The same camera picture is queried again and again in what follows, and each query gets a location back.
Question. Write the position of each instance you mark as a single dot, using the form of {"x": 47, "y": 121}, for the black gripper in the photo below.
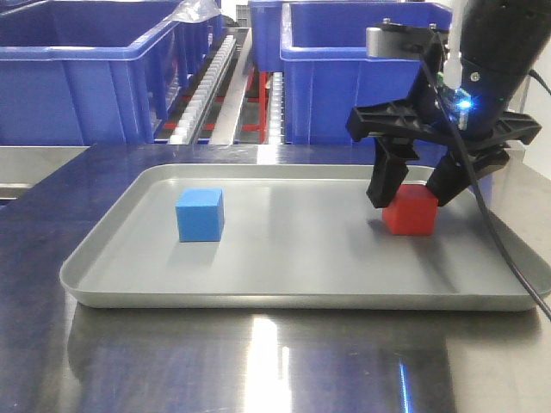
{"x": 462, "y": 88}

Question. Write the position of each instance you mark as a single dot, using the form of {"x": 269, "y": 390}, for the red foam cube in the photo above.
{"x": 412, "y": 212}

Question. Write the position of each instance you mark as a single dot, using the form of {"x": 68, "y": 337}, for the blue foam cube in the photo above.
{"x": 200, "y": 215}

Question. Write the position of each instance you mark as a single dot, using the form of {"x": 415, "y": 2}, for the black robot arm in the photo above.
{"x": 495, "y": 21}

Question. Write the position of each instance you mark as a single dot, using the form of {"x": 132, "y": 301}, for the blue bin front right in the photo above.
{"x": 317, "y": 109}

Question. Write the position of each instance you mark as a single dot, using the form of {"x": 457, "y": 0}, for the blue bin rear right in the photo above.
{"x": 264, "y": 34}

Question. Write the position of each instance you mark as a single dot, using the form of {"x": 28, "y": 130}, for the clear plastic bag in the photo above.
{"x": 194, "y": 11}

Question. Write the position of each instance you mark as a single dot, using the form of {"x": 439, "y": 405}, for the blue bin front left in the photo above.
{"x": 87, "y": 72}

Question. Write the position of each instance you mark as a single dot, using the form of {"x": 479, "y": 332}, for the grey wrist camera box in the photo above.
{"x": 390, "y": 40}

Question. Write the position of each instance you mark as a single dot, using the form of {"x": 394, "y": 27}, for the white roller conveyor rail right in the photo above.
{"x": 275, "y": 129}

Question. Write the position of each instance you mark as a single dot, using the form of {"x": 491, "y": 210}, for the white roller conveyor rail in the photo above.
{"x": 275, "y": 129}
{"x": 192, "y": 120}

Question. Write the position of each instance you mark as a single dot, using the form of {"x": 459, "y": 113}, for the red metal shelf frame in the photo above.
{"x": 253, "y": 116}

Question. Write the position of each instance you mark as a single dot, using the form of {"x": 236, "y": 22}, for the steel centre rail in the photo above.
{"x": 228, "y": 124}

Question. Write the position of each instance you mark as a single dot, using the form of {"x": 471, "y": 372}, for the white roller conveyor rail left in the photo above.
{"x": 192, "y": 120}

